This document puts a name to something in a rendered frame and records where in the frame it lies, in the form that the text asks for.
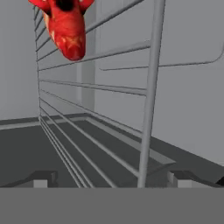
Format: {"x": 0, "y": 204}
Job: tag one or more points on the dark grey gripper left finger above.
{"x": 43, "y": 178}

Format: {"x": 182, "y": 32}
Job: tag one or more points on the dark grey oven door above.
{"x": 87, "y": 151}

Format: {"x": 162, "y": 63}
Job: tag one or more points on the grey oven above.
{"x": 180, "y": 87}

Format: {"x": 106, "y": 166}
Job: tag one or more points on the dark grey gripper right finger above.
{"x": 186, "y": 178}

